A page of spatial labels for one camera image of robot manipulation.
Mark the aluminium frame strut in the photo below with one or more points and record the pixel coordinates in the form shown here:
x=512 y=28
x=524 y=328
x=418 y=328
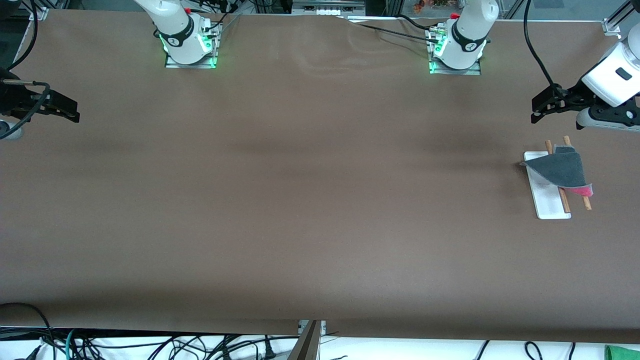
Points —
x=310 y=346

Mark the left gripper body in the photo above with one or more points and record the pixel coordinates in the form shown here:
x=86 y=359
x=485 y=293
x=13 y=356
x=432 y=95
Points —
x=571 y=96

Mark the green cloth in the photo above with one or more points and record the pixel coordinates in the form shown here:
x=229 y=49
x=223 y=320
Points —
x=622 y=353

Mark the white power strip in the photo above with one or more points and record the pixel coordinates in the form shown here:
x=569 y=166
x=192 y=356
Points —
x=327 y=10

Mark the aluminium corner bracket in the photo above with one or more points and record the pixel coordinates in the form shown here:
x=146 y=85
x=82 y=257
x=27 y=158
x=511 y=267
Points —
x=612 y=28
x=39 y=12

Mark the small orange clutter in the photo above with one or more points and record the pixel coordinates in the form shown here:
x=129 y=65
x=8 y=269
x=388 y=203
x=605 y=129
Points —
x=430 y=5

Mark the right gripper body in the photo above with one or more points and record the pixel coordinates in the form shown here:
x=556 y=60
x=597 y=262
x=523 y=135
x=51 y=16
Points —
x=16 y=99

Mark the white rack with wooden bars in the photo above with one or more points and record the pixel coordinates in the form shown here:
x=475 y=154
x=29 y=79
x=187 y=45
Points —
x=547 y=206

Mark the pink and grey towel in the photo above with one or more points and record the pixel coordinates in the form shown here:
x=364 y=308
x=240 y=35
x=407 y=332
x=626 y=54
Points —
x=560 y=170

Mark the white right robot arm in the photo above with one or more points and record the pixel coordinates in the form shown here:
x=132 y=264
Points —
x=172 y=25

